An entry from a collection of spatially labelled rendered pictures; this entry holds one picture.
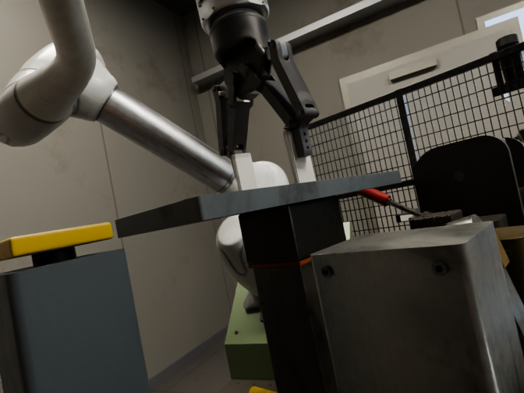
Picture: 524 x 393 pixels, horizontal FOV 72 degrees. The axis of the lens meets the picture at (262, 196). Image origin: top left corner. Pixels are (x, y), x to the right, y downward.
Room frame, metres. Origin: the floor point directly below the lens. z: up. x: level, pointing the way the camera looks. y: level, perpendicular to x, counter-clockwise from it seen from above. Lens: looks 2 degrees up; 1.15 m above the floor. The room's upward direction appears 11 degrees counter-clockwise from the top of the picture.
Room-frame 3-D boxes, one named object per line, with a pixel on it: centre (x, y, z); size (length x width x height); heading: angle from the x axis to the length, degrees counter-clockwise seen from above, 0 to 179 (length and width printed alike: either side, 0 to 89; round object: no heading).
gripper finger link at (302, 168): (0.41, -0.05, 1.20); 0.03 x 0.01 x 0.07; 130
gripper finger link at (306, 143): (0.40, -0.06, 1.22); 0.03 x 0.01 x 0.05; 40
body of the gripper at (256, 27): (0.45, -0.01, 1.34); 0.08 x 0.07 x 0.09; 40
